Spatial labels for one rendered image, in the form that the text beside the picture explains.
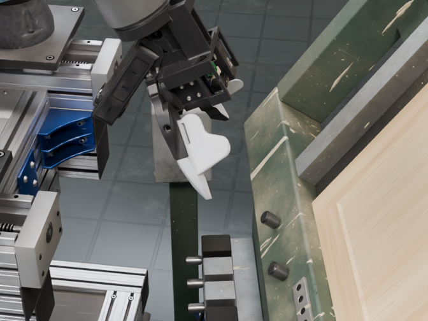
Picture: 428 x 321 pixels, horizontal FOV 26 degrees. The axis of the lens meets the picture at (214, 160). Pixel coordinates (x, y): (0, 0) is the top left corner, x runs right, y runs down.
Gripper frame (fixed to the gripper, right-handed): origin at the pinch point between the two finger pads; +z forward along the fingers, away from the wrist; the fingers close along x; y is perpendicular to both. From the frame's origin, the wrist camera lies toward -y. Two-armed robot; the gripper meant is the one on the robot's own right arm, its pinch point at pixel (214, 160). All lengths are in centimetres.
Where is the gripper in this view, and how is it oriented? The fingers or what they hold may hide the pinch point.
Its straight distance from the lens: 105.9
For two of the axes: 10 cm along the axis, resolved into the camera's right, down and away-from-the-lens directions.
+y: 8.8, -2.9, -3.8
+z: 4.6, 7.4, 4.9
